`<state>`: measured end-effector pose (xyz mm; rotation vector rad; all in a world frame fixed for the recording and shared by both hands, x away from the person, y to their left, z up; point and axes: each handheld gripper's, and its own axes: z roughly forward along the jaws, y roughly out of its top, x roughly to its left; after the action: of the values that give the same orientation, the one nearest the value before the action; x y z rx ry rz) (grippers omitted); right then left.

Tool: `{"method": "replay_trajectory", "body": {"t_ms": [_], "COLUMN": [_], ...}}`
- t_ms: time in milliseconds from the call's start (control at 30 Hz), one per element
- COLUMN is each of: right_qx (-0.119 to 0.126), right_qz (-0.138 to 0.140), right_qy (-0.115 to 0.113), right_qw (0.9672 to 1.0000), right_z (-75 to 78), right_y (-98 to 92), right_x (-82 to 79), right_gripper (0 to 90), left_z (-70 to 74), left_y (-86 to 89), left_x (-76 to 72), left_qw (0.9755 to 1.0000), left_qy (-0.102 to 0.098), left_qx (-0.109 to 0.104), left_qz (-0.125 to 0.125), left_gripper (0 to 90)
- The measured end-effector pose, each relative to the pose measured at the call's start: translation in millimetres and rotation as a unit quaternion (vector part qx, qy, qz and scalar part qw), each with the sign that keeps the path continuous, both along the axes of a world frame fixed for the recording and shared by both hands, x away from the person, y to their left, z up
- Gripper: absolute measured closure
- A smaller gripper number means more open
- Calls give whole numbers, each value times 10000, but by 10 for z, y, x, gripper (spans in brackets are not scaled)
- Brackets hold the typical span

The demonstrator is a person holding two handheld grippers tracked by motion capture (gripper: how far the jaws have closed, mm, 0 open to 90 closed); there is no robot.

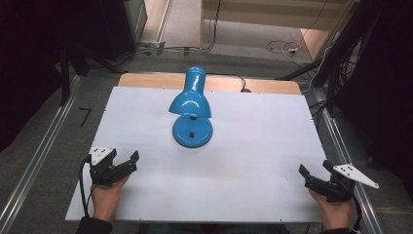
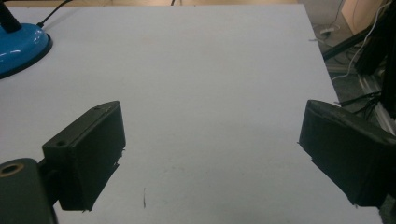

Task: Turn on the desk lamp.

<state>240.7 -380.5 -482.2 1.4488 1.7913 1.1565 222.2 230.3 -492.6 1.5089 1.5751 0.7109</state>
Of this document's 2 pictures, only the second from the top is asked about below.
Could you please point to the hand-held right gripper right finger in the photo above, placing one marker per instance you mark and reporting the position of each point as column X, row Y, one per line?
column 348, row 149

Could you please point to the blue round lamp base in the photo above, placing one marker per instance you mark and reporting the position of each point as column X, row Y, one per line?
column 18, row 46

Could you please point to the black metal stand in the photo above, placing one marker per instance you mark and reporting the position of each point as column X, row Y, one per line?
column 345, row 45

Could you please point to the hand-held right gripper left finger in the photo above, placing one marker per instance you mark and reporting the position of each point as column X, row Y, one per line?
column 87, row 149

